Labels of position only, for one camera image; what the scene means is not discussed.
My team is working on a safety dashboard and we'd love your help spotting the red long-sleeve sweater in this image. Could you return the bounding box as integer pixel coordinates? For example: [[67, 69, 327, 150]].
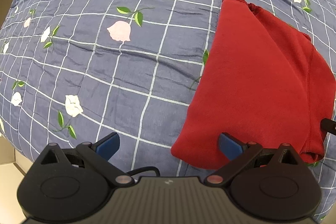
[[171, 0, 335, 169]]

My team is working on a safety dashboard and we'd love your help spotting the blue checked floral quilt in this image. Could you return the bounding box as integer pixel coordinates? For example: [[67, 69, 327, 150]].
[[1, 0, 335, 222]]

